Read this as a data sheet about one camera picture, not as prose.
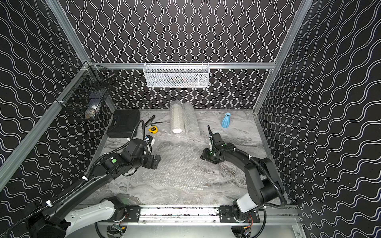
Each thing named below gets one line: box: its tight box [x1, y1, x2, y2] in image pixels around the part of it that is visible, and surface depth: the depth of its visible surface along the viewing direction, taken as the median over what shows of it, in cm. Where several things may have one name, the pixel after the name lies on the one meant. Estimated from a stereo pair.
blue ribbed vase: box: [221, 112, 232, 129], surface depth 106 cm
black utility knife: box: [144, 114, 156, 127], surface depth 115 cm
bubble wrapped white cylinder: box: [169, 100, 185, 135], surface depth 108 cm
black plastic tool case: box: [106, 109, 141, 139], surface depth 108 cm
